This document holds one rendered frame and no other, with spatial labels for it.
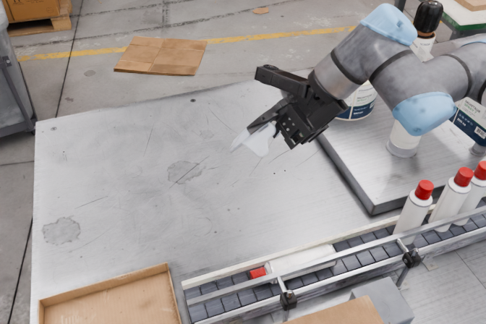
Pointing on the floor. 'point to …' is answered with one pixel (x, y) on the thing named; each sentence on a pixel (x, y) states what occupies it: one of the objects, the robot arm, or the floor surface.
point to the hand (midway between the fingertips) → (250, 141)
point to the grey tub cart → (13, 87)
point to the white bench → (472, 24)
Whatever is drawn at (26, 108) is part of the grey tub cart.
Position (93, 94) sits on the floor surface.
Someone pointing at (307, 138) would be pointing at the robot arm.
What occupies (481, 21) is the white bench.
